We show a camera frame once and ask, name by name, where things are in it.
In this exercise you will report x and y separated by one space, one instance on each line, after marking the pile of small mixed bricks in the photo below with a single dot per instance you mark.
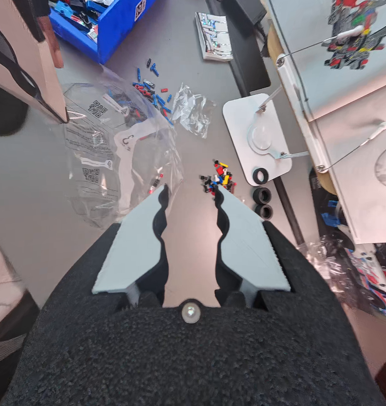
218 179

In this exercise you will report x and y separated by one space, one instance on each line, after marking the pile of blue black pins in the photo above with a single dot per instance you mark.
153 92

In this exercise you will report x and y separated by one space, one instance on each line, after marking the white booklet holder stand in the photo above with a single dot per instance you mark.
240 133

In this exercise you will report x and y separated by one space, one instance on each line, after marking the blue plastic bin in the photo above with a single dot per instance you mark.
117 35

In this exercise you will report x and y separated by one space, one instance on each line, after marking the large clear plastic bag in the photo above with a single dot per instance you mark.
123 177

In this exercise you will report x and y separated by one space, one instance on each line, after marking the black power adapter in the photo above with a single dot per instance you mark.
247 9

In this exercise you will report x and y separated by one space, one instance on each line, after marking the open instruction booklet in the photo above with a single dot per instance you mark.
339 101

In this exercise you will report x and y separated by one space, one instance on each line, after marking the small clear plastic bag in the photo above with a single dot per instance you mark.
193 111

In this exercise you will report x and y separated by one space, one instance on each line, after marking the colourful printed box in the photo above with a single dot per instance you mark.
373 282

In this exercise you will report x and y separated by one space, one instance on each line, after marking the crumpled clear plastic bag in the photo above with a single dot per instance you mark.
326 263

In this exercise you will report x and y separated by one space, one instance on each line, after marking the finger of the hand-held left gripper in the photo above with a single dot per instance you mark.
18 95
18 41

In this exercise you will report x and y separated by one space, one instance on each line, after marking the black toy tyre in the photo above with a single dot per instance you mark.
259 212
257 194
255 176

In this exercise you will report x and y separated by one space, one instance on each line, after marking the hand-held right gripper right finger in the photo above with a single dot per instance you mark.
251 253

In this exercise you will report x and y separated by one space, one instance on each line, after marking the grey desk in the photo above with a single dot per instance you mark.
37 177

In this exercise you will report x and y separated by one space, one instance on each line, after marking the heap of mixed toy parts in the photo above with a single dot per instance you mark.
82 12

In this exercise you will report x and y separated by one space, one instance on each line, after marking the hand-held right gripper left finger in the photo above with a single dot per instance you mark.
132 244

